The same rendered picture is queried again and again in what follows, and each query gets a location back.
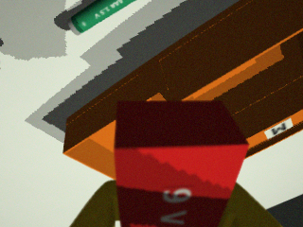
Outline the green battery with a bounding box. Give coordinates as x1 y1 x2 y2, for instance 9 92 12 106
67 0 136 36

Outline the orange bin marked e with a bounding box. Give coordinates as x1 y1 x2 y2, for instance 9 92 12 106
62 0 303 180

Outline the red 9v battery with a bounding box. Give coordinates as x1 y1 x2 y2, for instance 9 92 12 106
114 100 249 227

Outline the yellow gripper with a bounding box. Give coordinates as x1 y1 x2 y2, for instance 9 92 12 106
69 180 282 227

